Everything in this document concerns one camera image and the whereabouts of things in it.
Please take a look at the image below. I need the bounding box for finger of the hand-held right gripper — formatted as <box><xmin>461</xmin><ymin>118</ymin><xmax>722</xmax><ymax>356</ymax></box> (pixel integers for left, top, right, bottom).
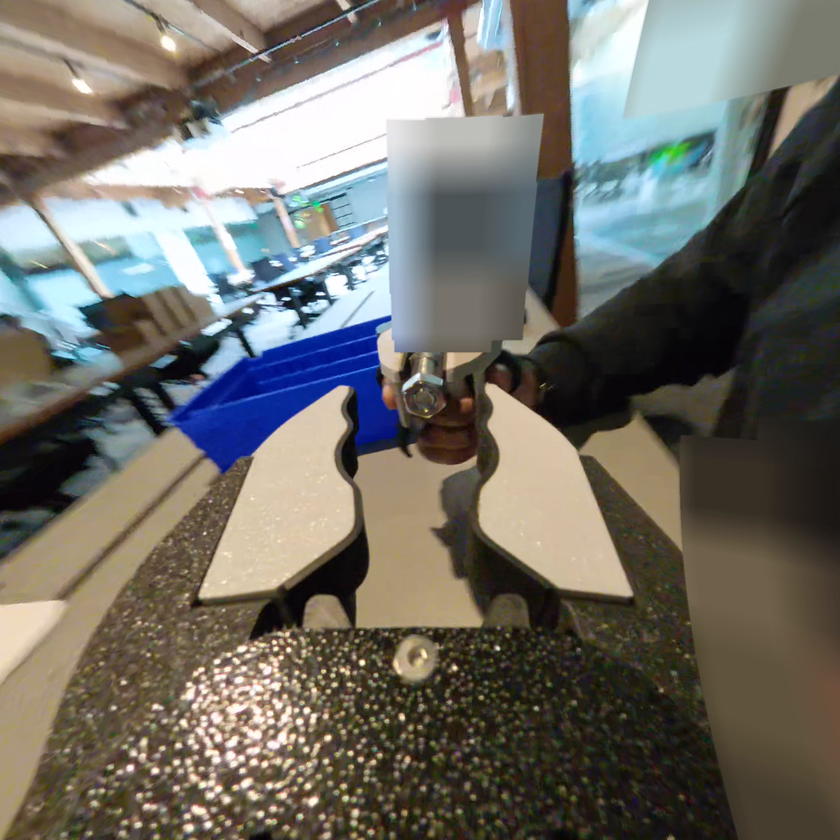
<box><xmin>377</xmin><ymin>327</ymin><xmax>413</xmax><ymax>433</ymax></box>
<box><xmin>446</xmin><ymin>340</ymin><xmax>506</xmax><ymax>400</ymax></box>

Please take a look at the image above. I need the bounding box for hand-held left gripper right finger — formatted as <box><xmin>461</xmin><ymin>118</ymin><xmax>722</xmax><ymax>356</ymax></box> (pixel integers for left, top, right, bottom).
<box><xmin>468</xmin><ymin>382</ymin><xmax>635</xmax><ymax>629</ymax></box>

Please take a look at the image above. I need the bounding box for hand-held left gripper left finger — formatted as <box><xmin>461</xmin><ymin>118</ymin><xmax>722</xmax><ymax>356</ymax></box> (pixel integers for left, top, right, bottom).
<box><xmin>196</xmin><ymin>385</ymin><xmax>367</xmax><ymax>629</ymax></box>

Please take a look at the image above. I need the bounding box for silver hex bolt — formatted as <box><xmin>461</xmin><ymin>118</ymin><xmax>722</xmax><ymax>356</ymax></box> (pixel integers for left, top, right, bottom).
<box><xmin>408</xmin><ymin>352</ymin><xmax>448</xmax><ymax>411</ymax></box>

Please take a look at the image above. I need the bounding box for silver hex nut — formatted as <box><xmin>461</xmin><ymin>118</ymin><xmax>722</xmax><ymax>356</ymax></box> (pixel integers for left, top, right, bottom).
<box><xmin>400</xmin><ymin>373</ymin><xmax>448</xmax><ymax>419</ymax></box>

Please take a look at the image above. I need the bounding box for person's right forearm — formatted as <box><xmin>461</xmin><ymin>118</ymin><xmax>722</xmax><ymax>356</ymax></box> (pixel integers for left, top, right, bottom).
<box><xmin>525</xmin><ymin>249</ymin><xmax>742</xmax><ymax>427</ymax></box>

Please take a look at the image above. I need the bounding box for person's right hand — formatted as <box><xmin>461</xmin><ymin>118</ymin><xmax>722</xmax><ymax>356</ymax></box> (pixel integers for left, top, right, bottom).
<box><xmin>382</xmin><ymin>360</ymin><xmax>527</xmax><ymax>465</ymax></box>

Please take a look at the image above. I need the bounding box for blue plastic bin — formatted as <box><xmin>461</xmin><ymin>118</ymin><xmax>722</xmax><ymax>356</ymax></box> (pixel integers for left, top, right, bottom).
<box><xmin>172</xmin><ymin>317</ymin><xmax>401</xmax><ymax>473</ymax></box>

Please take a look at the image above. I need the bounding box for row of office tables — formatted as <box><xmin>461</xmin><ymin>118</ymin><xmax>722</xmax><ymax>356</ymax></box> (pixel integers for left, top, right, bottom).
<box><xmin>249</xmin><ymin>226</ymin><xmax>388</xmax><ymax>329</ymax></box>

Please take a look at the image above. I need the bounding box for black office chair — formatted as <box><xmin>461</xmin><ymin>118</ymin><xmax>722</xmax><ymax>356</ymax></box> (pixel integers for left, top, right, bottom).
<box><xmin>528</xmin><ymin>172</ymin><xmax>579</xmax><ymax>322</ymax></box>

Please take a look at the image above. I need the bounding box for long wooden work table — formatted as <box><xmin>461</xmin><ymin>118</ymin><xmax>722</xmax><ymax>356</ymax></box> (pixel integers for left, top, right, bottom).
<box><xmin>0</xmin><ymin>289</ymin><xmax>263</xmax><ymax>447</ymax></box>

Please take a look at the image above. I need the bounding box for stack of cardboard boxes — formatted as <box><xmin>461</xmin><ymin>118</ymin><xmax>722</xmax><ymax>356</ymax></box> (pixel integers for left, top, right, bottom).
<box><xmin>79</xmin><ymin>285</ymin><xmax>219</xmax><ymax>350</ymax></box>

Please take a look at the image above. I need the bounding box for white flat sheet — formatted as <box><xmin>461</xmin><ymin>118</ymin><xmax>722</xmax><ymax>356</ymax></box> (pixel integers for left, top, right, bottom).
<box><xmin>0</xmin><ymin>600</ymin><xmax>68</xmax><ymax>685</ymax></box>

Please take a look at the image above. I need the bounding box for wooden support post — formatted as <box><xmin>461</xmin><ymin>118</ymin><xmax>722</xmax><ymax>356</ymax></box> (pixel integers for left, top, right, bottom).
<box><xmin>508</xmin><ymin>0</ymin><xmax>580</xmax><ymax>322</ymax></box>
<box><xmin>446</xmin><ymin>13</ymin><xmax>475</xmax><ymax>118</ymax></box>

